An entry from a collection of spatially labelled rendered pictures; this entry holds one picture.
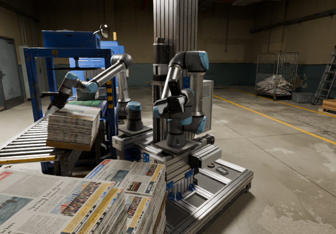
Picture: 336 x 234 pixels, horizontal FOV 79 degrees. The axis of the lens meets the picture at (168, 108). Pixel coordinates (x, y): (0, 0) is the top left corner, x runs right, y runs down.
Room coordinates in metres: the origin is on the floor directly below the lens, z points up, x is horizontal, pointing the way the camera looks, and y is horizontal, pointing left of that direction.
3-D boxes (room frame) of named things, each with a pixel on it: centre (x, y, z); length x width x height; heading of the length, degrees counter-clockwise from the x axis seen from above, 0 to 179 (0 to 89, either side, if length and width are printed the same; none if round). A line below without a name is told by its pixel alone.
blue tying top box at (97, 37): (2.80, 1.22, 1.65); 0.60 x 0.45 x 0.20; 101
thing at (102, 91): (3.91, 1.43, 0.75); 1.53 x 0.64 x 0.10; 11
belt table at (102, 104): (2.80, 1.22, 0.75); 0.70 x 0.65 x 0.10; 11
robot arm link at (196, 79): (1.35, -0.18, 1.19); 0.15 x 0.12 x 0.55; 71
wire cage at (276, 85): (7.91, -4.08, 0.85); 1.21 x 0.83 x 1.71; 11
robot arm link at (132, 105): (1.75, 0.30, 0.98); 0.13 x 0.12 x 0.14; 46
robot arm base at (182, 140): (1.39, -0.06, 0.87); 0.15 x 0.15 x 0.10
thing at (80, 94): (3.36, 1.33, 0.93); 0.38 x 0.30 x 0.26; 11
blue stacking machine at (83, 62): (5.48, 1.68, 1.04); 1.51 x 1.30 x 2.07; 11
